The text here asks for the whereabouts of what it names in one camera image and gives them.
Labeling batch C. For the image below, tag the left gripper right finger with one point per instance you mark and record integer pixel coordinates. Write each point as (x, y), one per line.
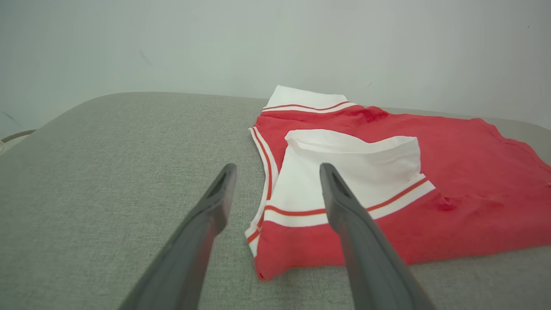
(366, 249)

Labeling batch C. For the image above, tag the red jersey white striped trim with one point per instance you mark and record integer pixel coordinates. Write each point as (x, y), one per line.
(473, 172)

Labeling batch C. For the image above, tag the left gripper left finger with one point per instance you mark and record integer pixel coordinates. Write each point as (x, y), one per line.
(193, 241)

